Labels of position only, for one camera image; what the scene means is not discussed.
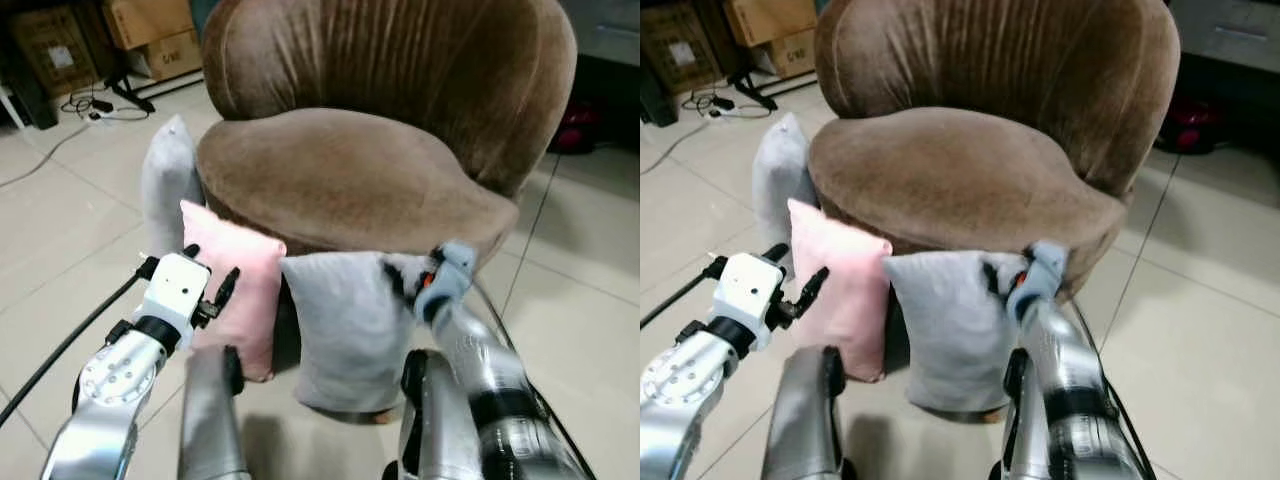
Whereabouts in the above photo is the grey pillow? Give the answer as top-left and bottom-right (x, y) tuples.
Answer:
(280, 250), (441, 413)
(140, 115), (206, 259)
(882, 250), (1031, 413)
(752, 112), (816, 276)

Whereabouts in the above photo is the pink pillow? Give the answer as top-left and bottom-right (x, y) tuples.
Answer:
(180, 200), (288, 383)
(787, 198), (894, 384)

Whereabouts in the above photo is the brown velvet sofa chair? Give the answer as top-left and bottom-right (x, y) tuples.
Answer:
(195, 0), (579, 263)
(808, 0), (1183, 301)

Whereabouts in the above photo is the grey left robot leg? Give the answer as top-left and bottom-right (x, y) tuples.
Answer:
(762, 344), (853, 480)
(178, 344), (253, 480)

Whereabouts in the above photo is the grey robot leg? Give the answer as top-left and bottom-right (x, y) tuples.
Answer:
(990, 348), (1063, 480)
(762, 344), (853, 480)
(385, 348), (486, 480)
(178, 344), (253, 480)

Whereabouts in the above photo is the grey right robot leg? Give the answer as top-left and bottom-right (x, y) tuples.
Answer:
(990, 348), (1063, 480)
(385, 348), (486, 480)

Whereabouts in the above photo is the black stand foot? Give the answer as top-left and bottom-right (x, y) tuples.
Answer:
(108, 72), (158, 114)
(728, 70), (779, 112)

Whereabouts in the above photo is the printed brown cardboard box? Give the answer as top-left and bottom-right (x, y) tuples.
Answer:
(765, 28), (819, 80)
(128, 30), (206, 83)

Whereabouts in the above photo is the red round appliance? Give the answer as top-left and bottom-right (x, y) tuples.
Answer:
(547, 100), (603, 156)
(1158, 94), (1223, 154)

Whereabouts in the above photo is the dark labelled cardboard box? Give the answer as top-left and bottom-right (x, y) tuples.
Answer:
(640, 3), (723, 97)
(8, 4), (99, 98)

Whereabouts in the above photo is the light brown cardboard box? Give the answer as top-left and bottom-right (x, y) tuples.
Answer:
(100, 0), (197, 51)
(722, 0), (819, 47)

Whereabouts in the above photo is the grey topped dark cabinet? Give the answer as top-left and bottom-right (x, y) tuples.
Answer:
(1165, 0), (1280, 151)
(558, 0), (641, 153)

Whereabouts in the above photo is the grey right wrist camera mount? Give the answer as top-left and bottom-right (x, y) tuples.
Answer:
(414, 240), (480, 323)
(1010, 240), (1070, 323)

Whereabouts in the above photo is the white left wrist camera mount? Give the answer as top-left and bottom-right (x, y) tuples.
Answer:
(148, 252), (213, 333)
(718, 252), (788, 337)

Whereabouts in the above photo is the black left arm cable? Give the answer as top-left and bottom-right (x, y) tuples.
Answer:
(0, 256), (161, 429)
(640, 256), (728, 331)

